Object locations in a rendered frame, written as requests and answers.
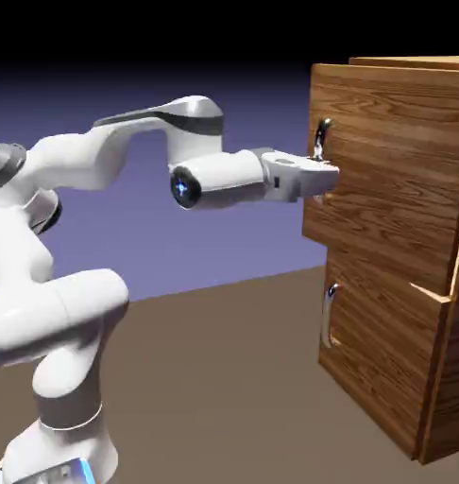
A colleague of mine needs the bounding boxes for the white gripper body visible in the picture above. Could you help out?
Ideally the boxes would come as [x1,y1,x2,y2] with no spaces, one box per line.
[296,153,341,200]

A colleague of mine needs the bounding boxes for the wooden cabinet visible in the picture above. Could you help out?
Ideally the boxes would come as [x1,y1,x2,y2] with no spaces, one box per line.
[301,56,459,465]

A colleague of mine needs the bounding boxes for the small wooden cabinet door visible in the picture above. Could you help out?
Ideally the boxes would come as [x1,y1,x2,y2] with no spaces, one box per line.
[317,247,452,461]

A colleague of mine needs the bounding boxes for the silver curved metal handle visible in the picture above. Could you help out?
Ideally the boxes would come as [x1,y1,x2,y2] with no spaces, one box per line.
[319,282,342,349]

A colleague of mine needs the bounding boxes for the dark curved metal handle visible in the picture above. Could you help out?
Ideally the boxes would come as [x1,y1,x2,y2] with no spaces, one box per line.
[307,117,334,164]

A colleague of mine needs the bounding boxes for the large wooden cabinet door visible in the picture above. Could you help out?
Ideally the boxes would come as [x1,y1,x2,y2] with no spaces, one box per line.
[301,62,459,297]

